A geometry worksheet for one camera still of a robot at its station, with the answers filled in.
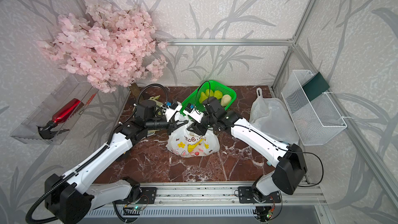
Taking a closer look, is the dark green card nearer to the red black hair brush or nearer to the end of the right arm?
the end of the right arm

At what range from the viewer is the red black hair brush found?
0.60 metres

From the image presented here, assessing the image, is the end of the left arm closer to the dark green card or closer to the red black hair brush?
the red black hair brush

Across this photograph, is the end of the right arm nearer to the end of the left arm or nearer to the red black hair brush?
the end of the left arm

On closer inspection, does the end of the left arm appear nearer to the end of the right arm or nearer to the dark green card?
the end of the right arm

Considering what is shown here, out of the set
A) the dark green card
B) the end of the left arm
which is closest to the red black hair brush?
the end of the left arm
